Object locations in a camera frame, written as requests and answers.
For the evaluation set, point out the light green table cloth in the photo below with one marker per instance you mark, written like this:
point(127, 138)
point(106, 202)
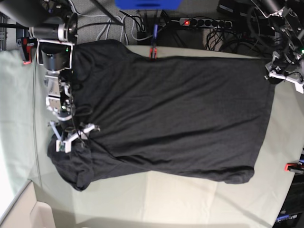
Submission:
point(143, 200)

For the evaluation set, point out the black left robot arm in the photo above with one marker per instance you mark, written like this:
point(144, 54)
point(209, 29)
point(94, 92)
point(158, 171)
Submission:
point(285, 21)

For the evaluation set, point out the blue plastic box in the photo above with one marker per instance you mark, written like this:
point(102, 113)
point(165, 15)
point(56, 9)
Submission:
point(148, 4)

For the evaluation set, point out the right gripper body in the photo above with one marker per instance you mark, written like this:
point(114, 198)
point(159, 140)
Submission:
point(68, 126)

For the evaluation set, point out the red black clamp middle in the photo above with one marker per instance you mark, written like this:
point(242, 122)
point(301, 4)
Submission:
point(153, 49)

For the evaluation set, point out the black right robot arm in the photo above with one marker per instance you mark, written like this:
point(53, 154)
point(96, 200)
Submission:
point(53, 24)

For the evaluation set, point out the dark grey t-shirt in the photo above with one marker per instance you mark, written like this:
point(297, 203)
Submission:
point(202, 117)

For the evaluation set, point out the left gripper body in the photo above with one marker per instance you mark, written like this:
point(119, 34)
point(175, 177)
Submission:
point(285, 62)

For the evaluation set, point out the red black clamp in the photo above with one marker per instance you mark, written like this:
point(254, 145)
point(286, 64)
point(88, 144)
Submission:
point(153, 49)
point(25, 45)
point(298, 167)

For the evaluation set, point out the black power strip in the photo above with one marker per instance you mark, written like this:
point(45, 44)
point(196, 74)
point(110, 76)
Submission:
point(206, 23)

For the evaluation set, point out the red black clamp right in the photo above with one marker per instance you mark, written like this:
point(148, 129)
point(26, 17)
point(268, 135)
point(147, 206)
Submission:
point(298, 167)

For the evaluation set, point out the red black clamp left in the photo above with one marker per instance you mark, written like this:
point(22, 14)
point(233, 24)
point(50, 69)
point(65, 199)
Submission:
point(25, 45)

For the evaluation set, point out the beige plastic bin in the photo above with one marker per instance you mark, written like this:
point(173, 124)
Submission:
point(25, 211)

